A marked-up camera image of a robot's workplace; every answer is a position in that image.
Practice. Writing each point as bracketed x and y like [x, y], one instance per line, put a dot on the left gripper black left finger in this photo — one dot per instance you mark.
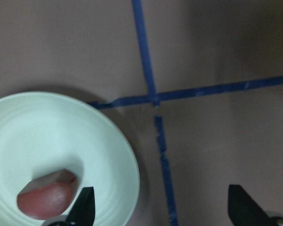
[82, 212]

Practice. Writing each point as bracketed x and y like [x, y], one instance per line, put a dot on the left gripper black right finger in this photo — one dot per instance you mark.
[243, 210]

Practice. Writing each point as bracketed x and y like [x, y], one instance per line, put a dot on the brown half-moon bun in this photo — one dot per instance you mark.
[48, 196]

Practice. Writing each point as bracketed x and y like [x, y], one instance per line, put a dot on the light green round plate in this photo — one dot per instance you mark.
[43, 132]

